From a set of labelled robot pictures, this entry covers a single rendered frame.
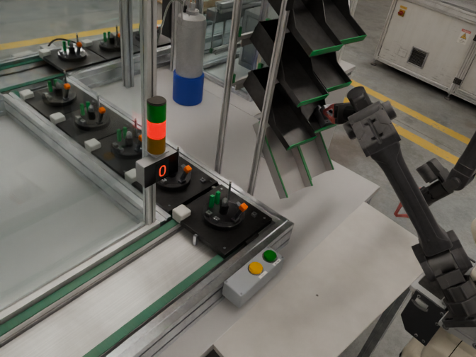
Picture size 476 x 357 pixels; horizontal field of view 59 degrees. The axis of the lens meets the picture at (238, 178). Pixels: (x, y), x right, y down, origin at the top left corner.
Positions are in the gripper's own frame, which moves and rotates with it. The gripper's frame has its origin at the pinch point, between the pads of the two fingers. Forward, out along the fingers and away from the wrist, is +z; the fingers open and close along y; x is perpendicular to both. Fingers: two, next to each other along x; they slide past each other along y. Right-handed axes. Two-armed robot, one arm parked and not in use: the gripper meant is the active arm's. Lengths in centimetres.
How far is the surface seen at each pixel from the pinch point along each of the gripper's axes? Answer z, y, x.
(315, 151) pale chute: 11.2, -3.7, 16.9
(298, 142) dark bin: -2.0, 15.8, 8.7
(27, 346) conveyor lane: -5, 105, 48
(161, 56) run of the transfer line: 130, 9, -23
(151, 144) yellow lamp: -3, 67, 3
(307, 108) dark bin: 7.5, 3.7, -0.7
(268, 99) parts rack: -1.1, 27.1, -6.2
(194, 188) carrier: 21, 44, 25
